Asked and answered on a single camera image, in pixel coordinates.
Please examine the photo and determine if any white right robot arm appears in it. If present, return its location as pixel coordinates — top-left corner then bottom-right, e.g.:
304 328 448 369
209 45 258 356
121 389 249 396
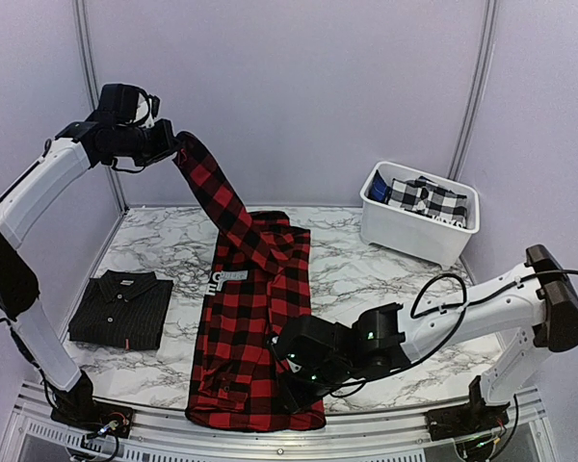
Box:
271 244 578 431

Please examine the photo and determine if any left wall corner profile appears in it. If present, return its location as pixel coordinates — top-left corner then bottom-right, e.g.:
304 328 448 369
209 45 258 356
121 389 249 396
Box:
71 0 129 215

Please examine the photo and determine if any right wall corner profile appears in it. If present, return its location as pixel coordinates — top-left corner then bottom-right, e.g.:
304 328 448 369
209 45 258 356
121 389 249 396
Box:
447 0 500 181

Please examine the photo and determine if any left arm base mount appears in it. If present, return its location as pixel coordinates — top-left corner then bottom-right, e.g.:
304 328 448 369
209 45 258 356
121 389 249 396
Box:
51 401 134 461

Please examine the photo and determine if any white plastic bin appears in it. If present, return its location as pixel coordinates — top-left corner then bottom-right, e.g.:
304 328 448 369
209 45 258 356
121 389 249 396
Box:
360 161 481 269

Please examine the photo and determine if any black pinstripe folded shirt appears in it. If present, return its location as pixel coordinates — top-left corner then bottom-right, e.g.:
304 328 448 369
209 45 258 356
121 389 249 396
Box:
68 269 173 351

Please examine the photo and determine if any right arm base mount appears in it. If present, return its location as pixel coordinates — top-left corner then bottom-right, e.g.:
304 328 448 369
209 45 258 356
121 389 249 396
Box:
425 403 509 461

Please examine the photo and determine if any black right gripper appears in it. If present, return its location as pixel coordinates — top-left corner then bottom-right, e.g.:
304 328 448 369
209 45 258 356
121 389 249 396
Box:
276 359 353 416

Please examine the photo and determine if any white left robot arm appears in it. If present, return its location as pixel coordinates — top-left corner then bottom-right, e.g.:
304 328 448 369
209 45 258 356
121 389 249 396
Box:
0 118 177 428

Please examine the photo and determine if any wall corner profile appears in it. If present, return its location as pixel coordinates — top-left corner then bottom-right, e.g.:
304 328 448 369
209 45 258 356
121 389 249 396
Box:
447 0 500 181
71 0 129 215

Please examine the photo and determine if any red black plaid shirt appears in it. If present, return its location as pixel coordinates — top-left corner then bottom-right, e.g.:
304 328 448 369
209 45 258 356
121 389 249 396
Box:
174 132 326 432

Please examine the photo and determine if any aluminium front frame rail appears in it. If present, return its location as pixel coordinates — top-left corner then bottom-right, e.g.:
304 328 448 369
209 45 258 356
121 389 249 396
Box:
0 379 560 462

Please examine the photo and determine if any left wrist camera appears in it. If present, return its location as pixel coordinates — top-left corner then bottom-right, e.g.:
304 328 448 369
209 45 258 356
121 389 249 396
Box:
95 84 161 127

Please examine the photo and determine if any blue folded garment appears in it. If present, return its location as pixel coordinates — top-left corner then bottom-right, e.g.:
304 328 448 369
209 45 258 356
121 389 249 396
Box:
367 172 391 204

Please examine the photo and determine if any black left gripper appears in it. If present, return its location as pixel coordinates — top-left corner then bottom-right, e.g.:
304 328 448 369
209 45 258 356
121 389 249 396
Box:
106 117 179 166

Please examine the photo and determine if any black white plaid shirt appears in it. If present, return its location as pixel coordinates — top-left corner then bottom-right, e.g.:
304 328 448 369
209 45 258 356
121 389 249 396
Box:
387 176 469 228

